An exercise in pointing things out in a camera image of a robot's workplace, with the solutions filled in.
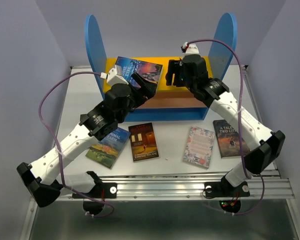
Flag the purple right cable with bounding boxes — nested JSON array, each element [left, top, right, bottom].
[[187, 38, 266, 217]]

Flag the floral pink cover book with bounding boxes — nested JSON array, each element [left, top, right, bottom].
[[182, 126, 216, 169]]

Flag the Jane Eyre blue book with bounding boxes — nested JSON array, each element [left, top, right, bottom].
[[115, 56, 163, 88]]

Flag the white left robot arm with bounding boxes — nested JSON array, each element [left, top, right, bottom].
[[16, 71, 158, 208]]

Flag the aluminium mounting rail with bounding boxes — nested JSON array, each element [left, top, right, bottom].
[[101, 170, 295, 202]]

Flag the Tale of Two Cities book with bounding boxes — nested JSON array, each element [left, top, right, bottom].
[[213, 119, 241, 158]]

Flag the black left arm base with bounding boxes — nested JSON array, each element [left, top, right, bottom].
[[82, 182, 118, 218]]

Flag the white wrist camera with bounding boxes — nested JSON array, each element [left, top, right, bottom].
[[181, 42, 200, 56], [100, 64, 128, 87]]

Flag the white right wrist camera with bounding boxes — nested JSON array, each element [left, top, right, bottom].
[[181, 42, 200, 56]]

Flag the Edward Tulane brown book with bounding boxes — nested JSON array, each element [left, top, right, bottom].
[[128, 122, 159, 163]]

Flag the blue yellow wooden bookshelf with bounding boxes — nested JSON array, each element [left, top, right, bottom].
[[84, 12, 238, 122]]

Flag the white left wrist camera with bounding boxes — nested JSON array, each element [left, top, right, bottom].
[[100, 64, 128, 87]]

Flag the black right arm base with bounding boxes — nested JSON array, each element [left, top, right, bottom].
[[202, 181, 250, 215]]

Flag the Animal Farm book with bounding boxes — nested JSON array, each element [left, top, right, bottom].
[[85, 127, 131, 170]]

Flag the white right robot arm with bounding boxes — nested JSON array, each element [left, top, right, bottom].
[[165, 54, 286, 195]]

